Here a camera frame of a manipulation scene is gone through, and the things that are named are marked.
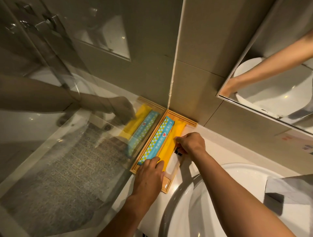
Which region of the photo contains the person's left hand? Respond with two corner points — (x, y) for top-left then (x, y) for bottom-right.
(132, 157), (165, 196)

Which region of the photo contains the person's right hand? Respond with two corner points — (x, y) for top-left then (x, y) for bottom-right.
(175, 132), (207, 162)

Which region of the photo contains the yellow packet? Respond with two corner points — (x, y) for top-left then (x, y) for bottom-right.
(156, 120), (187, 172)

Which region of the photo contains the white packet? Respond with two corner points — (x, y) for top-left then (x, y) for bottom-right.
(165, 146), (185, 175)

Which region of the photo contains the person's left forearm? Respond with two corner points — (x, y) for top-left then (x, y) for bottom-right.
(97, 190), (157, 237)

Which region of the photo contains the person's right forearm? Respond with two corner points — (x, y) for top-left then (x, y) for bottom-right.
(191, 148), (298, 237)

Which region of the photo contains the wooden amenity tray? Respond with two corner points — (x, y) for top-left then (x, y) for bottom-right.
(130, 109), (198, 194)

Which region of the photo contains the blue patterned packet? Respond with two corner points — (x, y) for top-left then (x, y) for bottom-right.
(138, 116), (175, 166)

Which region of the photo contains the white wash basin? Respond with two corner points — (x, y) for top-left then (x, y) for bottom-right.
(158, 163), (313, 237)

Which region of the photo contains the glass shower partition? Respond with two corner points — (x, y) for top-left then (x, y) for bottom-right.
(0, 0), (184, 237)

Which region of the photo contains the chrome shower faucet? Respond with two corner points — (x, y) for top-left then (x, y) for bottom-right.
(13, 2), (60, 33)

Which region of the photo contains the wall mirror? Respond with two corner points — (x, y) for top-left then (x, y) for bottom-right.
(216, 0), (313, 136)

